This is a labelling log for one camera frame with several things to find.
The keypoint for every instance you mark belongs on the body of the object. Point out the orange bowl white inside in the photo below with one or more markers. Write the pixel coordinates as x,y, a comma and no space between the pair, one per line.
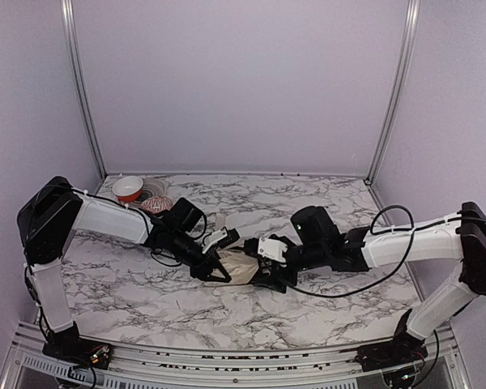
128,189

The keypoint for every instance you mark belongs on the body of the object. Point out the cream and black umbrella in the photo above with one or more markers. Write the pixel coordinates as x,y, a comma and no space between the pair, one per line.
238,265

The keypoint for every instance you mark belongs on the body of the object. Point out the red patterned bowl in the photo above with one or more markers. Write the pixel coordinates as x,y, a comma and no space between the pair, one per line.
157,204

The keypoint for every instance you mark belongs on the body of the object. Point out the right aluminium frame post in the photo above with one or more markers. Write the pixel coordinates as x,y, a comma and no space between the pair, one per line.
400,78

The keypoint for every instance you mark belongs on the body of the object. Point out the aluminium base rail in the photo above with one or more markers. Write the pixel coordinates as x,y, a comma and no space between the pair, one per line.
140,366

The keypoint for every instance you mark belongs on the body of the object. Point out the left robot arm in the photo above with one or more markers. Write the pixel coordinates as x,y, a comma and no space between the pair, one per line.
46,224

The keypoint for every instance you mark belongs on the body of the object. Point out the aluminium frame post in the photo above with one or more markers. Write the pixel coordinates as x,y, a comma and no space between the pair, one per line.
70,30
400,78

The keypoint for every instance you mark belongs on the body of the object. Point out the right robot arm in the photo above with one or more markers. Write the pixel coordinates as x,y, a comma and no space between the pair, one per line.
460,236

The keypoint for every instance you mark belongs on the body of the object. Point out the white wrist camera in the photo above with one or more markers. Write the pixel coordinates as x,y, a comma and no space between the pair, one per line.
266,248
219,239

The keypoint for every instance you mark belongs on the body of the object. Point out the left aluminium frame post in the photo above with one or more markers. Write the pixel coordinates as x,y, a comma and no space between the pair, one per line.
70,30

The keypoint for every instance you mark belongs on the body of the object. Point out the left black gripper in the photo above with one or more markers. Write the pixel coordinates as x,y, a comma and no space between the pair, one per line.
205,263

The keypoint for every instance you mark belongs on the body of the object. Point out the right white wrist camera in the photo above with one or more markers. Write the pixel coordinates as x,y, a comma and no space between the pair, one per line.
266,248

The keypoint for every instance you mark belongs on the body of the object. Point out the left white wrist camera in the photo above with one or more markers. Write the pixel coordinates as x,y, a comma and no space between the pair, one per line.
219,239

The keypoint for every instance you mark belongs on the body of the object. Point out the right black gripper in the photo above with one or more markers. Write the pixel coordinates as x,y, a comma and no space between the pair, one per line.
279,273

